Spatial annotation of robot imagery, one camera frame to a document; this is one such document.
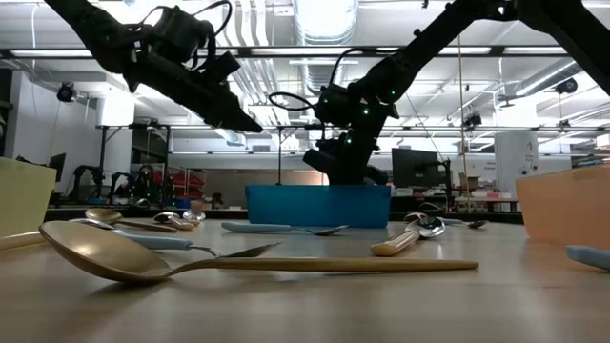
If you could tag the cardboard box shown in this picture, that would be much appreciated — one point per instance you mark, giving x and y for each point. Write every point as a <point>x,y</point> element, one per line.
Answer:
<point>469,182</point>

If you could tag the plain white pillar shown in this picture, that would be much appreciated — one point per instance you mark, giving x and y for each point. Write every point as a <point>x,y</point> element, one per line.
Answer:
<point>116,109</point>

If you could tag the silver ceiling air duct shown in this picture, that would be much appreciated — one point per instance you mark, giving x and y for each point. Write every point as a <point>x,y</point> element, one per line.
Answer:
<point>324,28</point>

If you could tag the black ceiling spotlight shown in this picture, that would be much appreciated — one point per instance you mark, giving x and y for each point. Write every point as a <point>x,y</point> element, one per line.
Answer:
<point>567,86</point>
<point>67,93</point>
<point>472,120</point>

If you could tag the white pillar with sign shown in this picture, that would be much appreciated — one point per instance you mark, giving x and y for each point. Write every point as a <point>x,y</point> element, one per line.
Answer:
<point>517,162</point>

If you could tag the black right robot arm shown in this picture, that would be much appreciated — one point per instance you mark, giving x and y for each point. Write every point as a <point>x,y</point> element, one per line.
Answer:
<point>429,43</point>

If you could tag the red storage shelf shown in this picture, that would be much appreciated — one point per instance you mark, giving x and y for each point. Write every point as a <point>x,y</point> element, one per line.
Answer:
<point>188,181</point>

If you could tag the small dark monitor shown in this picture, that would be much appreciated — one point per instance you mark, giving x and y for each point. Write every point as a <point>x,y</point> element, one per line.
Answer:
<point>58,164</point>

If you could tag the blue plastic bin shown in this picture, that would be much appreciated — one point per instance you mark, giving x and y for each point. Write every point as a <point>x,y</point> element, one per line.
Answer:
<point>286,207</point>

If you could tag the black computer monitor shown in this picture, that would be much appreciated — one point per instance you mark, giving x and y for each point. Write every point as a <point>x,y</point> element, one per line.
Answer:
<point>414,167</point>

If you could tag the yellow translucent plastic bin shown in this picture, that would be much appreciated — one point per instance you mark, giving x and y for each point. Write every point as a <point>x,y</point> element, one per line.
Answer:
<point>24,200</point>

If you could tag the orange translucent plastic bin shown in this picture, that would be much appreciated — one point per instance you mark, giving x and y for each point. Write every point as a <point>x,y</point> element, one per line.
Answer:
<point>567,209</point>

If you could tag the silver ceiling pipe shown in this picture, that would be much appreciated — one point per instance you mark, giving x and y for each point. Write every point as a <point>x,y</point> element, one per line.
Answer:
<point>548,76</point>

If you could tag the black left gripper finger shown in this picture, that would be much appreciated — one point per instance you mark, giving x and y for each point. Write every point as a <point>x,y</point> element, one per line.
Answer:
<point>233,107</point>
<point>224,121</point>

